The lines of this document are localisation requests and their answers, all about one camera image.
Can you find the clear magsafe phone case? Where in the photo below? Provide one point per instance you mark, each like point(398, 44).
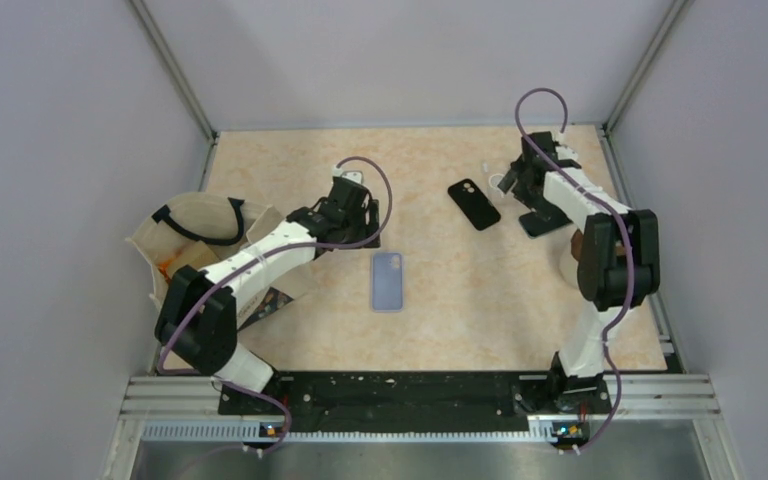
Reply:
point(494, 178)

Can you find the black phone case with camera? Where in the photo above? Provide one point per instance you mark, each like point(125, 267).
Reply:
point(474, 204)

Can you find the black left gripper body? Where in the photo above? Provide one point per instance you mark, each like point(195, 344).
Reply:
point(357, 227)

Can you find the brown donut on cup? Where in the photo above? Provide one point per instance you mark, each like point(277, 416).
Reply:
point(569, 259)

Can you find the beige tote bag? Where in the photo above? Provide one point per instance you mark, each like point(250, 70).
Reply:
point(224, 225)

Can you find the aluminium frame rail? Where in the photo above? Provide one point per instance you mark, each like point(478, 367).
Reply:
point(187, 408)

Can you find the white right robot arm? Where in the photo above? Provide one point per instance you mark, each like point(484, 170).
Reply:
point(616, 253)

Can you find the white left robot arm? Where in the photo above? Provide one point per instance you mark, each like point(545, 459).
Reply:
point(199, 319)

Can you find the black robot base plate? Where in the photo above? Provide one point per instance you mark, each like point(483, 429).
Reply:
point(410, 402)

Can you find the black smartphone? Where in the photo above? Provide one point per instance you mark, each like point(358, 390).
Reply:
point(536, 225)

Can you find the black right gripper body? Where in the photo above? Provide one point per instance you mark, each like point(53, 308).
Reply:
point(531, 197)

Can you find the lavender phone case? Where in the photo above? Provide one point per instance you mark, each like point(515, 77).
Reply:
point(387, 282)

